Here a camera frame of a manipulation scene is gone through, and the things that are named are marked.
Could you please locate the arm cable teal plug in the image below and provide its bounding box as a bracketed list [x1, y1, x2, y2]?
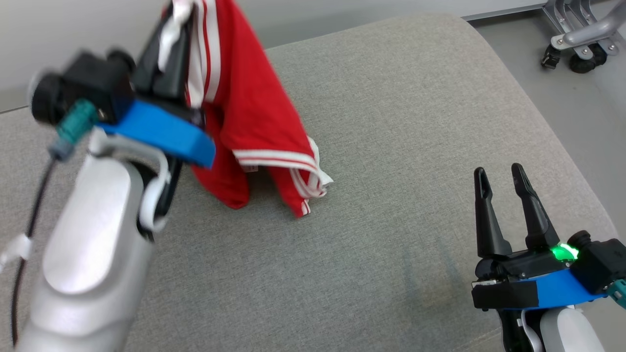
[606, 280, 626, 308]
[10, 99, 99, 349]

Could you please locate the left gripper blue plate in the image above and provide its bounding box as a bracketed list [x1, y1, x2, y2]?
[95, 9, 217, 170]

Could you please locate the left arm cable teal plug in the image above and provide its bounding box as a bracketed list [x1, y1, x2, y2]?
[10, 99, 99, 349]

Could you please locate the grey metal chair base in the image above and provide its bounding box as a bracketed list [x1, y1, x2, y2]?
[543, 0, 626, 55]

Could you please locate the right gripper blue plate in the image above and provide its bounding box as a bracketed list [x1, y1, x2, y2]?
[470, 163, 608, 311]

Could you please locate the red shirt with white stripes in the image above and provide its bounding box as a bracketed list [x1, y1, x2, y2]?
[169, 0, 334, 218]

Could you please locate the right arm cable teal plug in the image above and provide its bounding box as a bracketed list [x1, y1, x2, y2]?
[606, 280, 626, 308]

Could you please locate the white left cable tag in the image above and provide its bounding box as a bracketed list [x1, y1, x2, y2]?
[0, 234, 33, 272]

